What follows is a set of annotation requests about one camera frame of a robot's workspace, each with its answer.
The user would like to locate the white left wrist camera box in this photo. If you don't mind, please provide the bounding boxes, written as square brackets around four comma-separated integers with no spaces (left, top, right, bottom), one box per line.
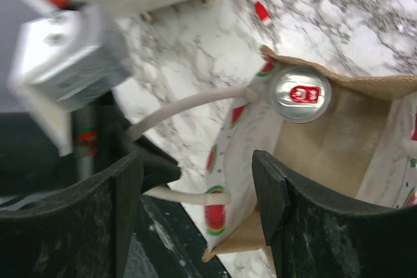
[8,5,132,156]

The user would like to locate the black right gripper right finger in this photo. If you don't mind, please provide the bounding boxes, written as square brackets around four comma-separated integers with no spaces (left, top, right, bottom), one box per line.
[252,150,416,277]

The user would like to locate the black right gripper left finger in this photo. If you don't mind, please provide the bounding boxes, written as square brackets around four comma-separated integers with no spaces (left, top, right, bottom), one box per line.
[1,152,143,277]

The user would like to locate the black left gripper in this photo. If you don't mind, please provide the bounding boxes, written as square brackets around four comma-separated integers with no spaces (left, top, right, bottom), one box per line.
[1,92,181,210]

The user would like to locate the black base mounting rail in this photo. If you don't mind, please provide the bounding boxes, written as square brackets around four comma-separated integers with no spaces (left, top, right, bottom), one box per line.
[124,195,230,278]

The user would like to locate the blue pepsi can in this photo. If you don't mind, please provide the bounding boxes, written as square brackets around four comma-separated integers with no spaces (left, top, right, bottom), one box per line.
[268,66,332,124]

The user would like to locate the watermelon print canvas bag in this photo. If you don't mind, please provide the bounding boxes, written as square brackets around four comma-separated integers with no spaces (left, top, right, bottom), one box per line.
[126,45,417,278]

